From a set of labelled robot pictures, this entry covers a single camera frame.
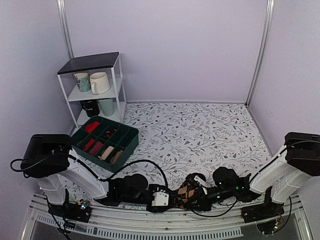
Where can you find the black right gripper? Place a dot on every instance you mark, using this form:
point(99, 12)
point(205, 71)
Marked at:
point(203, 204)

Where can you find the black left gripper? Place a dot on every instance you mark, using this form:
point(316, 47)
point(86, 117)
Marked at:
point(157, 187)

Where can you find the brown argyle sock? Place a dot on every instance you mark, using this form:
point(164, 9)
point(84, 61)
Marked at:
point(189, 191)

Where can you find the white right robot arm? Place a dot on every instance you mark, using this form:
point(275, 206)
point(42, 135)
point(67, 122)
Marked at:
point(297, 161)

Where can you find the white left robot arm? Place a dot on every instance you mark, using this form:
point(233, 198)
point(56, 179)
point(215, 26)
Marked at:
point(48, 156)

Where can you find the floral patterned table mat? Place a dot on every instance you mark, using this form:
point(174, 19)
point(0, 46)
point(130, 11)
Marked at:
point(177, 139)

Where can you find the tan rolled sock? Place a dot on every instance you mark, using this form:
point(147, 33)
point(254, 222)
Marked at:
point(116, 157)

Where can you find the beige rolled sock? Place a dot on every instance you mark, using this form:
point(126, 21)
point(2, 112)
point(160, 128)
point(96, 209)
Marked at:
point(106, 153)

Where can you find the green compartment organizer box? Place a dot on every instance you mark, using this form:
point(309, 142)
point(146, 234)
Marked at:
point(125, 138)

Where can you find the dark patterned rolled sock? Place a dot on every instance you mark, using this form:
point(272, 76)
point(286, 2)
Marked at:
point(108, 134)

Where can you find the maroon rolled sock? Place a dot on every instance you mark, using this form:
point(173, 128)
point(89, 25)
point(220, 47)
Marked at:
point(97, 146)

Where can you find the red sock in box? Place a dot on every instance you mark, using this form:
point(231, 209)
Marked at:
point(89, 144)

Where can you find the red rolled sock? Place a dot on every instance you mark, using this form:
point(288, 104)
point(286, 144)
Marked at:
point(91, 127)

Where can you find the pale green cup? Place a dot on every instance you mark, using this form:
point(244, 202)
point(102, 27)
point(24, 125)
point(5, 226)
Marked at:
point(107, 106)

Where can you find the black mug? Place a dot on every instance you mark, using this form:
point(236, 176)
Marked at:
point(91, 107)

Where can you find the cream white mug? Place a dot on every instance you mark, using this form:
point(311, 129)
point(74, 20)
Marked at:
point(99, 83)

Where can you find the white shelf with black top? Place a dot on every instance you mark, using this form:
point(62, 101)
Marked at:
point(103, 62)

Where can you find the teal floral mug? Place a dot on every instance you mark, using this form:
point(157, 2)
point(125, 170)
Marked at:
point(82, 80)

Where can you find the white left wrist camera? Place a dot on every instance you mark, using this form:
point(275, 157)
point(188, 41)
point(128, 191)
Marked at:
point(160, 198)

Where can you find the aluminium front rail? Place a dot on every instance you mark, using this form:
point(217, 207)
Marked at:
point(222, 223)

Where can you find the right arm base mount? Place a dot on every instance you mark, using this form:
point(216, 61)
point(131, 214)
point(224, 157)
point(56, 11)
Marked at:
point(263, 211)

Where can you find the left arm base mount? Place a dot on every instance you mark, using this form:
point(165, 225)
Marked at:
point(78, 211)

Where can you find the right aluminium corner post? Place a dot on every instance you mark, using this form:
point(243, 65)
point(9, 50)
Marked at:
point(270, 4)

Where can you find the aluminium corner post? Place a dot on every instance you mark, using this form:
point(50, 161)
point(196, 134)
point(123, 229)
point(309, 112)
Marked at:
point(270, 4)
point(65, 28)

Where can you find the left aluminium corner post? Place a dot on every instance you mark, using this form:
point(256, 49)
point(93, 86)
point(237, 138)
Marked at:
point(65, 28)

